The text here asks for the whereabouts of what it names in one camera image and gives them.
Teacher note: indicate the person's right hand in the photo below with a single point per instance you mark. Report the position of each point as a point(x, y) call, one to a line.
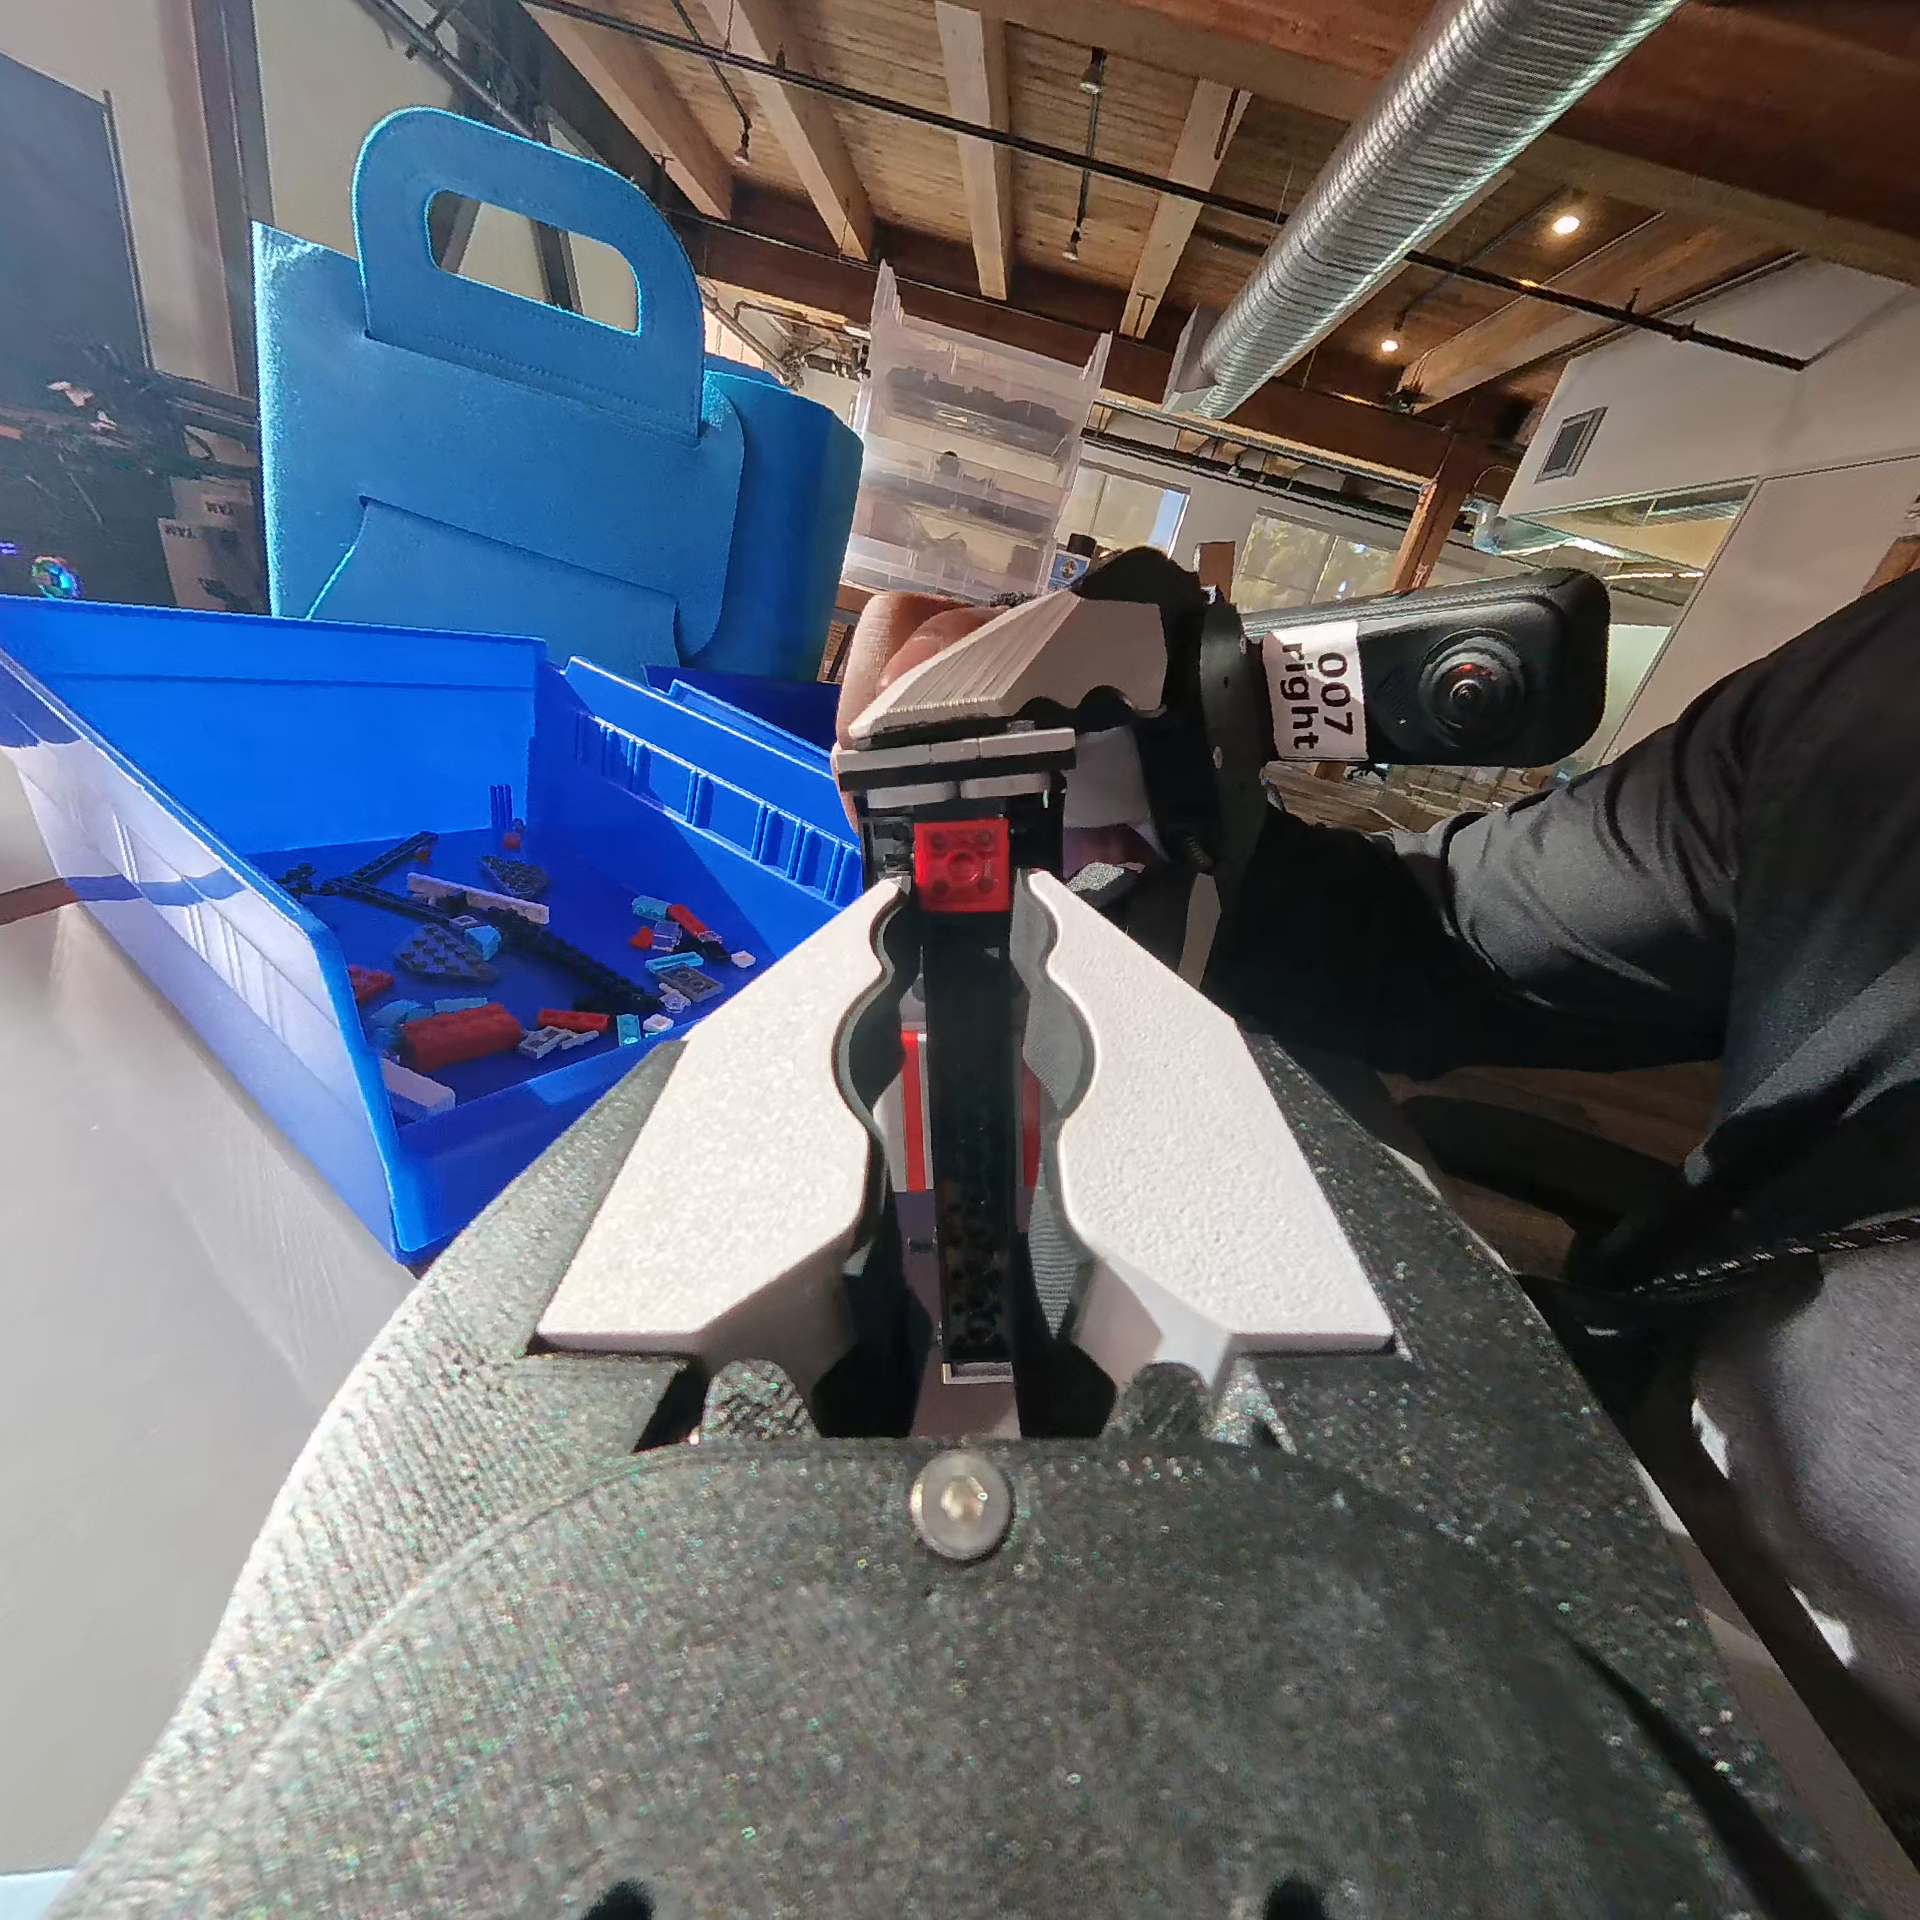
point(902, 630)

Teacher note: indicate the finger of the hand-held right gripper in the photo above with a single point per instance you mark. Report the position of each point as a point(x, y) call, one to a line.
point(991, 668)

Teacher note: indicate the silver ventilation duct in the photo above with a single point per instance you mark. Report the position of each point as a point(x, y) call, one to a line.
point(1396, 166)

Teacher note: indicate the white wall vent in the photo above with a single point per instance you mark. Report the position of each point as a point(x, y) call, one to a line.
point(1570, 443)

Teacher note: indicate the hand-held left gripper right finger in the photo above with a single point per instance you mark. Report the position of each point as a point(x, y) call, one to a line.
point(1215, 1200)

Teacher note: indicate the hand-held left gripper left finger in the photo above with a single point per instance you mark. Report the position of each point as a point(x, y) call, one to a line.
point(721, 1184)

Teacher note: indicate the person's right forearm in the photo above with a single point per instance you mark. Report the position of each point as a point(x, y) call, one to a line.
point(1652, 840)

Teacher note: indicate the black wall screen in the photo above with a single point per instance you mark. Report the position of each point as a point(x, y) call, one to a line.
point(60, 226)

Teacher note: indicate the pile of loose toy bricks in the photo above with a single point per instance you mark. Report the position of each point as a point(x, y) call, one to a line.
point(495, 975)

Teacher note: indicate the blue felt bag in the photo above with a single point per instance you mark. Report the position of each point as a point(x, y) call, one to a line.
point(495, 435)

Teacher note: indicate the blue plastic storage bin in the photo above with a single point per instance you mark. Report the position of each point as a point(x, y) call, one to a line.
point(301, 750)

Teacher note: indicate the toy brick vehicle model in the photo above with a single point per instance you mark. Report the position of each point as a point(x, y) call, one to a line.
point(961, 885)

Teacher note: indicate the clear plastic drawer organizer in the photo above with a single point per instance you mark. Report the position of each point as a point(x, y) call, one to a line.
point(967, 452)

